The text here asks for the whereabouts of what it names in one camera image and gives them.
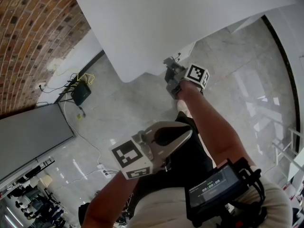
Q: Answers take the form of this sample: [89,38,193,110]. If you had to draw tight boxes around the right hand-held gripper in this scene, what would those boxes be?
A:
[163,57,211,99]

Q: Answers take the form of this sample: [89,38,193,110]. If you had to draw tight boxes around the black screen device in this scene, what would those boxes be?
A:
[186,165,249,217]

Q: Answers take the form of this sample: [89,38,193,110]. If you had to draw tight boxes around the yellow cable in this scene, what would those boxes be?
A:
[56,66,95,85]

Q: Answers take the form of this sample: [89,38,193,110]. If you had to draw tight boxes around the black storage rack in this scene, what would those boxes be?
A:
[23,158,56,178]

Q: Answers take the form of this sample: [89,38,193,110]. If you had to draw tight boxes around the white desk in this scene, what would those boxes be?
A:
[72,0,299,84]

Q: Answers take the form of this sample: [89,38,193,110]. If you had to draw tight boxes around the white drawer unit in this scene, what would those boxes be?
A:
[152,41,197,77]

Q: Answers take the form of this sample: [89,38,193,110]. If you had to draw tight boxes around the grey metal cabinet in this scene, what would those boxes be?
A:
[0,103,76,182]

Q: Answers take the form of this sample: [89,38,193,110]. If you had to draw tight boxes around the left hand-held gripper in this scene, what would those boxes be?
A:
[108,121,193,180]

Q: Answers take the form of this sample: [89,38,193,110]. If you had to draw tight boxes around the person's right forearm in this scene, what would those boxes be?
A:
[178,81,256,168]

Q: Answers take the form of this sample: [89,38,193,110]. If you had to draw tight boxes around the person's left forearm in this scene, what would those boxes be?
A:
[82,172,141,228]

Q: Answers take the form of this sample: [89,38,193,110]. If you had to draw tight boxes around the black router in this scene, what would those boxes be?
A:
[59,74,92,105]

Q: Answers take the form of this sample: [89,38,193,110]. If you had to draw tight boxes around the beige bucket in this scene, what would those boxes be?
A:
[39,174,53,187]

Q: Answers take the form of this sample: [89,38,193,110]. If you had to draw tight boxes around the person's black trousers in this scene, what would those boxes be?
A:
[135,112,214,199]

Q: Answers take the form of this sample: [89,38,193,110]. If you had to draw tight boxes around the white power strip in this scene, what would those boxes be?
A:
[96,164,112,179]

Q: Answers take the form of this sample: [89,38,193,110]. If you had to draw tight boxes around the person's beige shirt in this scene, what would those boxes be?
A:
[125,167,294,228]

